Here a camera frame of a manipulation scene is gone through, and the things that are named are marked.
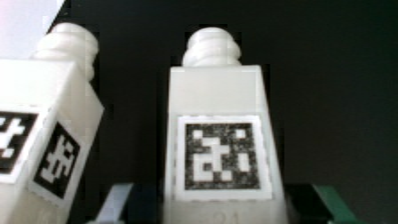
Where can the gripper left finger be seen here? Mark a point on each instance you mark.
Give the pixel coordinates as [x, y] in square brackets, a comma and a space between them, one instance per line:
[128, 207]

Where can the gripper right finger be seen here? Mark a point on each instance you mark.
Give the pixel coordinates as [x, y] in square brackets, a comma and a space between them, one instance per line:
[316, 206]

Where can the white leg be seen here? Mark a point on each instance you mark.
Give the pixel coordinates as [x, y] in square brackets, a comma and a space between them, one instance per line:
[50, 115]
[222, 187]

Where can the white square tabletop tray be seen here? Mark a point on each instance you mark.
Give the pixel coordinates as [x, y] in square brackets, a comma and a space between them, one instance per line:
[27, 16]

